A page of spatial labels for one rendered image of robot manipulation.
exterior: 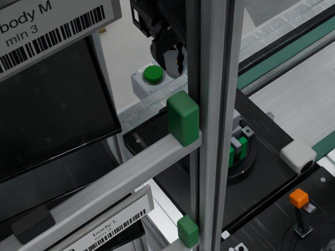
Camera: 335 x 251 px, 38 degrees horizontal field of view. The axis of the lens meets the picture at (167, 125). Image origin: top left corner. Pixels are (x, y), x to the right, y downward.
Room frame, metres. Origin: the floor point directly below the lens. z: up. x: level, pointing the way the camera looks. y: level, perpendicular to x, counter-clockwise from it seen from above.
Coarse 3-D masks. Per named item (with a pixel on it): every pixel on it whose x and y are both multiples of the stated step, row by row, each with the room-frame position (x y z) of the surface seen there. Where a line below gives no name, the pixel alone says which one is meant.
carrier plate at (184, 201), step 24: (240, 96) 0.57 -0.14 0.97; (264, 120) 0.51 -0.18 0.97; (144, 144) 0.48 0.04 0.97; (264, 144) 0.45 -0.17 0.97; (168, 168) 0.42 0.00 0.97; (264, 168) 0.41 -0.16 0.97; (288, 168) 0.40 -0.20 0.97; (168, 192) 0.38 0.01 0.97; (240, 192) 0.37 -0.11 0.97; (264, 192) 0.36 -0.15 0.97; (240, 216) 0.32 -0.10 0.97
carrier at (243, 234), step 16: (320, 176) 0.38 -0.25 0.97; (288, 192) 0.36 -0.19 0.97; (320, 192) 0.35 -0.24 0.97; (272, 208) 0.33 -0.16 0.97; (288, 208) 0.33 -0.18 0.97; (320, 208) 0.32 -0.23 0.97; (256, 224) 0.31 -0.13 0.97; (272, 224) 0.30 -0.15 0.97; (288, 224) 0.30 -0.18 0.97; (320, 224) 0.29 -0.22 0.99; (224, 240) 0.29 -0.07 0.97; (240, 240) 0.28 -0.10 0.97; (256, 240) 0.28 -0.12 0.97; (272, 240) 0.28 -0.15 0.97; (288, 240) 0.27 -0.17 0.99; (304, 240) 0.27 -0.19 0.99; (320, 240) 0.26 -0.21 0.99
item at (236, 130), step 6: (234, 114) 0.44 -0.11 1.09; (234, 120) 0.44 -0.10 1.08; (234, 126) 0.44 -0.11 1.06; (240, 126) 0.44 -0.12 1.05; (234, 132) 0.43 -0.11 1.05; (240, 132) 0.44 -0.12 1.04; (234, 138) 0.42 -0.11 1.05; (234, 144) 0.41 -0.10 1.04; (240, 144) 0.41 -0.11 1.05; (234, 150) 0.41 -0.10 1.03; (240, 150) 0.41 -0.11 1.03
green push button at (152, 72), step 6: (150, 66) 0.66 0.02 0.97; (156, 66) 0.66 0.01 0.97; (144, 72) 0.64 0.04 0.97; (150, 72) 0.64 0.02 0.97; (156, 72) 0.64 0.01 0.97; (162, 72) 0.64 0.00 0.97; (144, 78) 0.64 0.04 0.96; (150, 78) 0.63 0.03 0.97; (156, 78) 0.63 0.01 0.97; (162, 78) 0.63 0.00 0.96
